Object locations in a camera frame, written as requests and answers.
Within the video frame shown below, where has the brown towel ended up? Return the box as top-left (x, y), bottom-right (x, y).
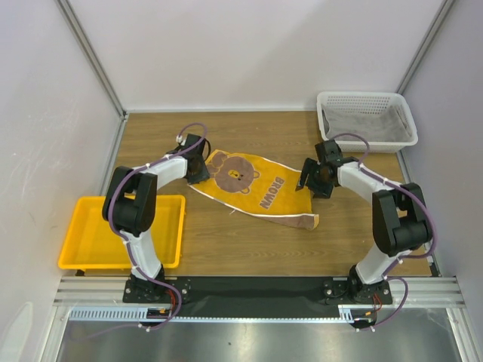
top-left (191, 149), bottom-right (319, 230)

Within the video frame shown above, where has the white perforated basket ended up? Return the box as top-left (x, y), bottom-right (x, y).
top-left (316, 91), bottom-right (418, 153)

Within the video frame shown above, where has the grey towel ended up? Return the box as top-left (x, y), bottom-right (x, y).
top-left (322, 106), bottom-right (411, 143)

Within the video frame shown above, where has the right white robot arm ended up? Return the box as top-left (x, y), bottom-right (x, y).
top-left (296, 140), bottom-right (437, 303)

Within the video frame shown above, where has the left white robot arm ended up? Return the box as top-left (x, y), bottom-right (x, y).
top-left (102, 133), bottom-right (211, 302)

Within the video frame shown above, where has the yellow plastic bin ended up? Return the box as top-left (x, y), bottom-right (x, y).
top-left (57, 195), bottom-right (186, 271)

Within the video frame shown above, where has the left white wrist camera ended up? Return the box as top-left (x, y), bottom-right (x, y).
top-left (176, 134), bottom-right (186, 146)

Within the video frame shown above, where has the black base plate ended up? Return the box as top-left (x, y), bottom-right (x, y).
top-left (124, 275), bottom-right (393, 320)

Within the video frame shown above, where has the aluminium frame rail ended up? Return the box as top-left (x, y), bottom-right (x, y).
top-left (54, 0), bottom-right (127, 119)

